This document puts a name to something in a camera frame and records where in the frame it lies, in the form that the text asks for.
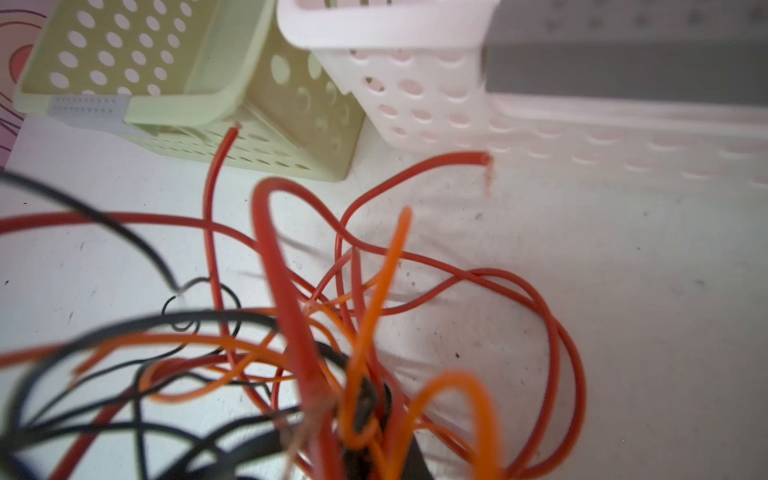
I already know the white plastic basket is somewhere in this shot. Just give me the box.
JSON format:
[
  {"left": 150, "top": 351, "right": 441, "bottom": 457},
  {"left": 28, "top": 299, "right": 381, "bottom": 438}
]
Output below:
[{"left": 276, "top": 1, "right": 767, "bottom": 191}]

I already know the orange cable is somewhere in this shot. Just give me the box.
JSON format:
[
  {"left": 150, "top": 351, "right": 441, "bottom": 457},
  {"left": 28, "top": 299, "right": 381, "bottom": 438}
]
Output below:
[{"left": 0, "top": 206, "right": 502, "bottom": 480}]

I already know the left green plastic basket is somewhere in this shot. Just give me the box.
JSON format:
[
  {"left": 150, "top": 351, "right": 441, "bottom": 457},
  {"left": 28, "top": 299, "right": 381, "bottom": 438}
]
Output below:
[{"left": 13, "top": 1, "right": 365, "bottom": 181}]

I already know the red cable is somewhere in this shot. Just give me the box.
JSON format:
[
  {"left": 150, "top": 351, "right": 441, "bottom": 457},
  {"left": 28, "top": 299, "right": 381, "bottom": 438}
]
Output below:
[{"left": 0, "top": 122, "right": 588, "bottom": 480}]

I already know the black cable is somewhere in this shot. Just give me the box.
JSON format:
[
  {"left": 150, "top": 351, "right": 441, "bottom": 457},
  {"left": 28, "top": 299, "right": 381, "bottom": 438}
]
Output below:
[{"left": 0, "top": 169, "right": 433, "bottom": 480}]

